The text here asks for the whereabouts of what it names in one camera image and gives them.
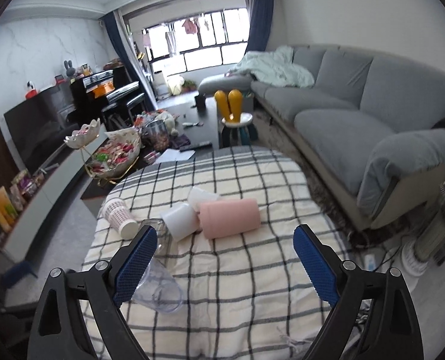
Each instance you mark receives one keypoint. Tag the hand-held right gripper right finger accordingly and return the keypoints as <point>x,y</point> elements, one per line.
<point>316,266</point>

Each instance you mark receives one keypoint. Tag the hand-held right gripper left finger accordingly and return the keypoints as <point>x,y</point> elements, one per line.
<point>136,266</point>

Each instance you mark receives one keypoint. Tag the clear plastic cup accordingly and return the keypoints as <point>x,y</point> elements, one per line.
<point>163,285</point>

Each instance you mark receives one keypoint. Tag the dotted paper cup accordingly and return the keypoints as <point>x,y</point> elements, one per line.
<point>119,215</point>

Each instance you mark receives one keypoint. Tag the white cup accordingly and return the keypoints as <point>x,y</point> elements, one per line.
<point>203,197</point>
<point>179,220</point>

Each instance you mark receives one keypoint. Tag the pink cup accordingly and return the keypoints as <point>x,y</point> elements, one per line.
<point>230,218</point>

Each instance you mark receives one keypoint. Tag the checked blanket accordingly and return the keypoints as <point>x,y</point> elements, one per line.
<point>245,292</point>

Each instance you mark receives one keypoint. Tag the grey television cabinet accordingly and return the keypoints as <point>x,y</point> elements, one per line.
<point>53,195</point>

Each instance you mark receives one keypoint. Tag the tiered white snack tray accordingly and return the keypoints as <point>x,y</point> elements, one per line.
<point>113,153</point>

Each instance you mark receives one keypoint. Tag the white paper sheets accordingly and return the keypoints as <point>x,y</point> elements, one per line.
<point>175,156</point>

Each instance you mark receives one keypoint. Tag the electric heater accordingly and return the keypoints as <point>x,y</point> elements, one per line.
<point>441,225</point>

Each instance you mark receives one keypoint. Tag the glass jar of snacks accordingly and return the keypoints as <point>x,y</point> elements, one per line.
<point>158,135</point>

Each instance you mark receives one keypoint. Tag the row of snack packets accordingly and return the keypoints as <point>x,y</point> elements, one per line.
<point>14,198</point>

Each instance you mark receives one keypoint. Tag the grey sofa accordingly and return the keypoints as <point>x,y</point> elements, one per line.
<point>331,120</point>

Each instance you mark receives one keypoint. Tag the white plush toy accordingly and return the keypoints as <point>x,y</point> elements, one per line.
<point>168,122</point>

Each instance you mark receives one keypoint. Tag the dark coffee table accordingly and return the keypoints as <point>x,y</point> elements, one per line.
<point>203,127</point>

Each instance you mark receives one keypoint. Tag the black piano bench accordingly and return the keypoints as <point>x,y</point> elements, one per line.
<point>126,105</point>

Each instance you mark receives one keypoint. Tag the black television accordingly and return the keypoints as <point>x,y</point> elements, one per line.
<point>38,123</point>

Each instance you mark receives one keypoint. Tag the black mug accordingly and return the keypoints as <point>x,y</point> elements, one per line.
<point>200,101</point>

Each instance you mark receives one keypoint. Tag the yellow rabbit-ear stool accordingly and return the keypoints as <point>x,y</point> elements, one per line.
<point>234,107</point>

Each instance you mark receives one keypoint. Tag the black piano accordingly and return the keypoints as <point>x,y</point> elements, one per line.
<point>95,90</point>

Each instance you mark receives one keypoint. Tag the white air purifier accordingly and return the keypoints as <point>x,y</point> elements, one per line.
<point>161,84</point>

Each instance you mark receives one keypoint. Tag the light green blanket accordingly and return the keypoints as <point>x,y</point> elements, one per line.
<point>275,69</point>

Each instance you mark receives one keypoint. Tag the grey round ottoman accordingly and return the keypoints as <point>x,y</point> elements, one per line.
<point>222,82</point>

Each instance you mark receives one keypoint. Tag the grey rabbit plush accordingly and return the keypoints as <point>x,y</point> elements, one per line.
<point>69,70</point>

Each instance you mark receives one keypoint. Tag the blue curtain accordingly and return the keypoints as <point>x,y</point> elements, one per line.
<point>123,56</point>
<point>260,15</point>

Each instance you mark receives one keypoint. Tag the window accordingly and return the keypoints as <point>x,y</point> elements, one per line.
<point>207,41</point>

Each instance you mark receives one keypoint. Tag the pink hanging garment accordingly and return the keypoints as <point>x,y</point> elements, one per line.
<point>189,25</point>

